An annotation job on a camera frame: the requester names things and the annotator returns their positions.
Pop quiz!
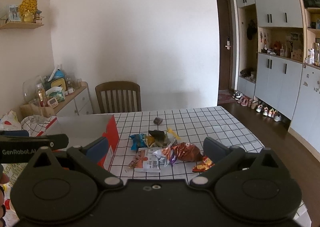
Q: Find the shiny brown snack bag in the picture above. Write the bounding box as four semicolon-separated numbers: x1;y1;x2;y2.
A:
172;142;203;162

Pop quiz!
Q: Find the blue snack packet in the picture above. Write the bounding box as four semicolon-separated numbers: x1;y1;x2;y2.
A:
130;133;148;151

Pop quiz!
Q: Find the purple candy packet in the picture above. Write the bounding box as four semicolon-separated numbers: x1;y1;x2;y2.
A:
162;146;177;166

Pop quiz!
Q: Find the white orange snack packet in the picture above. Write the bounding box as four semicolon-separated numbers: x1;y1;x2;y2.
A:
129;147;169;173

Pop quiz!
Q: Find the dark green snack packet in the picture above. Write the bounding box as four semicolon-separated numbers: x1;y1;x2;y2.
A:
149;129;167;146

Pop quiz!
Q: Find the dark brown cake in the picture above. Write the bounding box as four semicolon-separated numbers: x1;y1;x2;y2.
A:
153;117;163;125

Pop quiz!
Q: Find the red yellow snack packet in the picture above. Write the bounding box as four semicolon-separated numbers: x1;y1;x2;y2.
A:
192;156;215;173

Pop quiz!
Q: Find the person left hand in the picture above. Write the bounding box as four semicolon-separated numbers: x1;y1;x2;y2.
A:
0;165;9;226

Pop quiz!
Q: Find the dotted colourful plastic bag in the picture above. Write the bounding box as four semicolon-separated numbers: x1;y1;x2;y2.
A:
0;110;22;131

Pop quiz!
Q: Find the red cardboard box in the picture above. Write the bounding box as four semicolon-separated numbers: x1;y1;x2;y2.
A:
37;114;119;171

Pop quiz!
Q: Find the clear glass cup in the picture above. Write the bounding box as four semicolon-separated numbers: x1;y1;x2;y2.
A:
29;98;44;123

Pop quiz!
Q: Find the white drawer sideboard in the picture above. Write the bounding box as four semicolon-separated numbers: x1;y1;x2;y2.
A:
53;81;93;116

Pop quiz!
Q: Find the orange drink bottle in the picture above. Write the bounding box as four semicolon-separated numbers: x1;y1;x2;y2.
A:
36;84;48;107

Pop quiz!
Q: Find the checkered white tablecloth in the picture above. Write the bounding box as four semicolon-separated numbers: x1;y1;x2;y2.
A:
11;107;302;226

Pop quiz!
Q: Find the pink kitchen timer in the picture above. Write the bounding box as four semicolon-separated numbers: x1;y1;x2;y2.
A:
47;98;59;109

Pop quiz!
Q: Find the row of shoes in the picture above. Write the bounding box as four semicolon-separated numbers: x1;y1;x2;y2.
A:
232;91;282;122

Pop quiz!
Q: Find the brown wooden chair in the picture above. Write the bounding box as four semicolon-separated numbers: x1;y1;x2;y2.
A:
95;81;142;113

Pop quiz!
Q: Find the tissue pack green white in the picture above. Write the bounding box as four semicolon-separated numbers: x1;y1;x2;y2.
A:
46;86;65;103

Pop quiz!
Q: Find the golden flower ornament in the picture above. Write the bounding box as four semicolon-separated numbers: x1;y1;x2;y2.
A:
18;0;37;23

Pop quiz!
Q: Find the dark brown entrance door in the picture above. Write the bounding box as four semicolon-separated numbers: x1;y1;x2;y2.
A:
217;0;232;91

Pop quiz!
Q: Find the wooden wall shelf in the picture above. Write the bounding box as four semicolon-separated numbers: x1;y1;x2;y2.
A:
1;16;44;29

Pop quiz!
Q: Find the grey wall cabinet unit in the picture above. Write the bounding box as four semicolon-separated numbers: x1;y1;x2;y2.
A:
236;0;319;153

